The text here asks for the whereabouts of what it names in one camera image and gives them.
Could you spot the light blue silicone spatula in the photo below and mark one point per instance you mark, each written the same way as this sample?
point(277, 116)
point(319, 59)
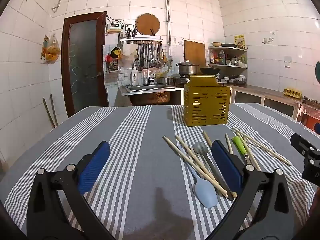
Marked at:
point(205, 195)

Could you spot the person's right forearm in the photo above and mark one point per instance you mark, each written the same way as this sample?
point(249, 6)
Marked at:
point(315, 201)

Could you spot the dark utensils in rack holder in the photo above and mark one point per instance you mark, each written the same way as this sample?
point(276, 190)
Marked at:
point(131, 33)

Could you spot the black wok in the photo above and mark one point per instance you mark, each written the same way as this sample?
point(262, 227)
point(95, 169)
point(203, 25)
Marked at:
point(210, 70)

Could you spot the grey striped tablecloth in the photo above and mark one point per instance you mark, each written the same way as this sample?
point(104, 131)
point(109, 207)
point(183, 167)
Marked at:
point(145, 155)

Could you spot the white wall hooks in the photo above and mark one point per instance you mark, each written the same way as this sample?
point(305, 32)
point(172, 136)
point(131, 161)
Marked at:
point(267, 40)

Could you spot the rectangular wooden cutting board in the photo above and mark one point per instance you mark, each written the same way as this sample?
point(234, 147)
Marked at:
point(194, 52)

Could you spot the gas stove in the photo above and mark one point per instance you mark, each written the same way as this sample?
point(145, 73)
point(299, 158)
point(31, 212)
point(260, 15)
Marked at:
point(178, 79)

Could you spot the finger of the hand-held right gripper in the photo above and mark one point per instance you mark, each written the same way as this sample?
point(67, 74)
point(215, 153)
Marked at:
point(301, 143)
point(317, 128)

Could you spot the steel pot with lid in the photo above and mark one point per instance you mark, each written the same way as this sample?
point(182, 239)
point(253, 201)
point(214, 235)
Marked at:
point(188, 68)

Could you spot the row of condiment bottles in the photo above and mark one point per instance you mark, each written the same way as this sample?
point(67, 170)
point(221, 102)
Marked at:
point(221, 58)

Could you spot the metal spoon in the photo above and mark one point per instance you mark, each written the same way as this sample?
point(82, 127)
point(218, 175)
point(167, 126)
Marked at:
point(200, 148)

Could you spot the beige wall control box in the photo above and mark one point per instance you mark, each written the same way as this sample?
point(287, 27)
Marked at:
point(114, 28)

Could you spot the round wooden board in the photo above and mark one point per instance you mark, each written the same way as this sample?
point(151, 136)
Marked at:
point(147, 23)

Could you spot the white soap bottle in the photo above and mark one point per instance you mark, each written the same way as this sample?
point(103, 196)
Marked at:
point(134, 76)

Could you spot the wooden stick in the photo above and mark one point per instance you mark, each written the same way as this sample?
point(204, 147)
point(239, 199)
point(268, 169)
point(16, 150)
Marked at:
point(48, 112)
point(53, 110)

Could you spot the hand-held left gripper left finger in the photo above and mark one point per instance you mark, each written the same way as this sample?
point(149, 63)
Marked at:
point(96, 163)

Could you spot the vertical metal pipe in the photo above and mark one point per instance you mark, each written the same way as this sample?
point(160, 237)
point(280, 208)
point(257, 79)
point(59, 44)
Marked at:
point(168, 17)

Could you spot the steel faucet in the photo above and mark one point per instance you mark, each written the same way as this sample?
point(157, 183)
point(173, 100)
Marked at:
point(149, 76)

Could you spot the yellow perforated utensil holder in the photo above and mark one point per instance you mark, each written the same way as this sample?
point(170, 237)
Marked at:
point(206, 101)

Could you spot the metal wall rack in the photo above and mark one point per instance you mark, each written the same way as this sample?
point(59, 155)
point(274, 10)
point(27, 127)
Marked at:
point(141, 40)

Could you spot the white hanging cloth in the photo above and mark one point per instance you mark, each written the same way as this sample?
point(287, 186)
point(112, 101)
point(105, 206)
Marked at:
point(128, 50)

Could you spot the flat black pan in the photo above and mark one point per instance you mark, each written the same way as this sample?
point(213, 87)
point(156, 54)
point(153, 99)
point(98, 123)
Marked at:
point(228, 45)

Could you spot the brown door with frosted glass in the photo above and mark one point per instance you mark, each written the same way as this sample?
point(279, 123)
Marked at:
point(82, 62)

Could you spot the pile of wooden chopsticks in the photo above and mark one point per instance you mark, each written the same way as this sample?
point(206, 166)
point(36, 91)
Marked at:
point(175, 147)

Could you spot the dark green round object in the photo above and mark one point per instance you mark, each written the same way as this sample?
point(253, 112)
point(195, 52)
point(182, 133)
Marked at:
point(318, 72)

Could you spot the yellow wall poster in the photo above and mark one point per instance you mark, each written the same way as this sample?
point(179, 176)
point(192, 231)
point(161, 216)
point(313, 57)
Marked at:
point(239, 41)

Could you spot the beige bowl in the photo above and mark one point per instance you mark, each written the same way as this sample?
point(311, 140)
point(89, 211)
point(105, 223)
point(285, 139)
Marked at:
point(216, 44)

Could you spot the metal corner shelf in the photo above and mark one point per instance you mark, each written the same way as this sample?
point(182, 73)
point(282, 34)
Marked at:
point(231, 50)

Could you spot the kitchen counter cabinet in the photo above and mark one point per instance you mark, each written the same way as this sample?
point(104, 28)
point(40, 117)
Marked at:
point(270, 96)

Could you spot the yellow egg carton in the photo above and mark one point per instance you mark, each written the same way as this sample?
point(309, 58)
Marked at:
point(292, 92)

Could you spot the red cabinet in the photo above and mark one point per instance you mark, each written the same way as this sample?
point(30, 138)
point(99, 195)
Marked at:
point(310, 115)

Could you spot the row of hanging metal ladles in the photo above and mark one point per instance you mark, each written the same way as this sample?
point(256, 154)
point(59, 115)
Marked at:
point(150, 55)

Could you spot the plastic bag of oranges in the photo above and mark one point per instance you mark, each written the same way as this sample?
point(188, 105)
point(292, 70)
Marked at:
point(53, 51)

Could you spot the white wall socket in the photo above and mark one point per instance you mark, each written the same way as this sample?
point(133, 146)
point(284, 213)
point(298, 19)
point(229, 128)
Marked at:
point(288, 62)

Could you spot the stainless steel sink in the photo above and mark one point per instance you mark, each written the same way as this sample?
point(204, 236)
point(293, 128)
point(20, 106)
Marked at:
point(150, 88)

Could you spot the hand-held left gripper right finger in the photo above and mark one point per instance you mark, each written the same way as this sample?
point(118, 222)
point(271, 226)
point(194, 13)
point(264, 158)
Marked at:
point(226, 166)

